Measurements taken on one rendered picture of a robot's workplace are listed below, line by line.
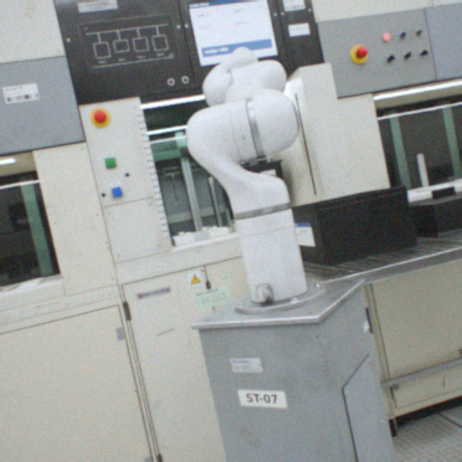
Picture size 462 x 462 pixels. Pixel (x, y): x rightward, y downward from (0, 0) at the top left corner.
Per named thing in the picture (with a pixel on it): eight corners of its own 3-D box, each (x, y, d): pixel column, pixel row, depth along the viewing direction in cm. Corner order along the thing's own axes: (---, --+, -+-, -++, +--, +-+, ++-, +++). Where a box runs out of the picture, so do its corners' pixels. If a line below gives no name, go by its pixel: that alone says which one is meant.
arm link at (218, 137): (291, 208, 95) (266, 87, 94) (199, 227, 98) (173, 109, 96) (291, 207, 107) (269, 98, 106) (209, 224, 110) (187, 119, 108)
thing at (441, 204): (438, 237, 144) (429, 194, 143) (385, 235, 173) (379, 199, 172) (524, 217, 150) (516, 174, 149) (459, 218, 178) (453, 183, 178)
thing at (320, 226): (294, 260, 159) (283, 208, 159) (372, 242, 165) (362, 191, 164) (328, 267, 132) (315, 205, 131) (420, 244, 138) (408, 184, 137)
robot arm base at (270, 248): (304, 310, 90) (283, 211, 89) (219, 316, 100) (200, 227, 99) (338, 285, 106) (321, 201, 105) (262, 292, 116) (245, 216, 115)
